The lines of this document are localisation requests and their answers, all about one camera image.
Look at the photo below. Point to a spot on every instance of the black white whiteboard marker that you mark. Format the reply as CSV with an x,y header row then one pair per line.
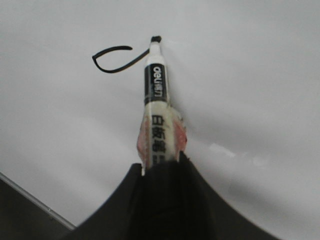
x,y
162,134

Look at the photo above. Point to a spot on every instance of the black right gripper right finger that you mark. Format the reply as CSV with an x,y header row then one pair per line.
x,y
178,204

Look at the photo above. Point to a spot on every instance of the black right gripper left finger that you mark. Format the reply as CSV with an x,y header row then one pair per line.
x,y
116,219

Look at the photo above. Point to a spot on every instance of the white whiteboard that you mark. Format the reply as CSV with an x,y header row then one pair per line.
x,y
244,74

